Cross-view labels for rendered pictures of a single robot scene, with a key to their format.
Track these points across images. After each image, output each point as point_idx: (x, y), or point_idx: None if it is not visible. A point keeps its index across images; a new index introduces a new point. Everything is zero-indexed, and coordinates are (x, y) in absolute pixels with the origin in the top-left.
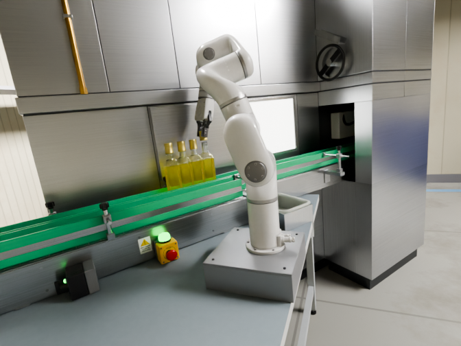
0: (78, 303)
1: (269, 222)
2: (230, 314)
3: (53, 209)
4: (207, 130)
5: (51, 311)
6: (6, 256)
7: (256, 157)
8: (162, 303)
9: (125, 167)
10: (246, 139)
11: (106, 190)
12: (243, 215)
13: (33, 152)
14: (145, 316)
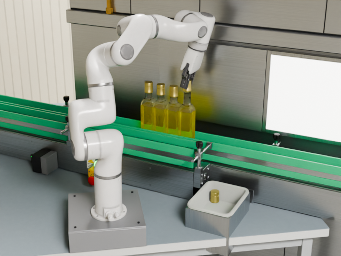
0: (33, 174)
1: (97, 192)
2: (47, 231)
3: (67, 102)
4: (187, 82)
5: (23, 169)
6: (20, 124)
7: (72, 138)
8: (46, 203)
9: (133, 86)
10: (69, 122)
11: (115, 101)
12: (185, 188)
13: (72, 52)
14: (32, 202)
